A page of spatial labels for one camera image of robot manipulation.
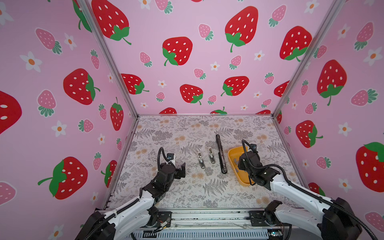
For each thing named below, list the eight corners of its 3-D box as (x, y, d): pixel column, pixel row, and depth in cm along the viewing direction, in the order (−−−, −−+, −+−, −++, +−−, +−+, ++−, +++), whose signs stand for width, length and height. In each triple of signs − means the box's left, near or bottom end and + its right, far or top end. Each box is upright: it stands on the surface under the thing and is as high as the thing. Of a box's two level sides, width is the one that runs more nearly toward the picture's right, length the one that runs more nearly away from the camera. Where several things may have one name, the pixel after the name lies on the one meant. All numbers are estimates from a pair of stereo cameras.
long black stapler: (221, 173, 91) (222, 172, 89) (214, 137, 110) (214, 134, 108) (227, 173, 92) (228, 171, 90) (219, 136, 110) (219, 134, 108)
